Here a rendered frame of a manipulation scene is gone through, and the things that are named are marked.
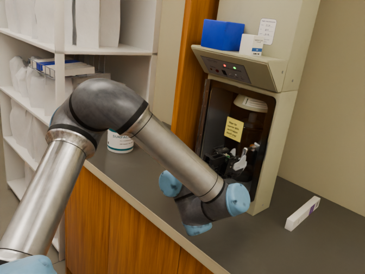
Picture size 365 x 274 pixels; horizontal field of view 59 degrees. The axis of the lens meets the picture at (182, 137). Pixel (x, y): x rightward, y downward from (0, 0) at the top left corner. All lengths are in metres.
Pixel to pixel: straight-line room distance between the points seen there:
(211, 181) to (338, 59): 0.88
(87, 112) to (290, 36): 0.66
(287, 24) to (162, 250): 0.88
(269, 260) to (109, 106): 0.68
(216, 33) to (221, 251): 0.69
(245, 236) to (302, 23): 0.70
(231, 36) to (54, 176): 0.71
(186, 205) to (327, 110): 0.83
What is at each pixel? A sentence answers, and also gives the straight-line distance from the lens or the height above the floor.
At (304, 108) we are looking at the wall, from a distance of 1.54.
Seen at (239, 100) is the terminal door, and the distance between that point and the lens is 1.16.
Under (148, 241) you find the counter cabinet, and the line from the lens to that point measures 1.31.
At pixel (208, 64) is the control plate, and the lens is 1.18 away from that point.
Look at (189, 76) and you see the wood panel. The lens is 1.27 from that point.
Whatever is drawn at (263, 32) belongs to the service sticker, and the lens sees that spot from 1.12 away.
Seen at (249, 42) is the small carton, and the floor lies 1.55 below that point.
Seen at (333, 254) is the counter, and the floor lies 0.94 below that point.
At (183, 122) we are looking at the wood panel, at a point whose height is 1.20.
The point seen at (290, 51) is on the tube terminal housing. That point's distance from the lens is 1.07.
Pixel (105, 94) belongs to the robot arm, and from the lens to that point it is 0.69.
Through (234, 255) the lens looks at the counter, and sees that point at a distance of 1.06.
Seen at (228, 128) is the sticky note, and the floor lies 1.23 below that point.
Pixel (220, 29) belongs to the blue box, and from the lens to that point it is 1.09.
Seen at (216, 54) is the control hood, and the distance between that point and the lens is 1.10.
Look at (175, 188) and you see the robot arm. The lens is 0.87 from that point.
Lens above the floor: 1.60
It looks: 20 degrees down
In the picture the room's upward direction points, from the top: 7 degrees clockwise
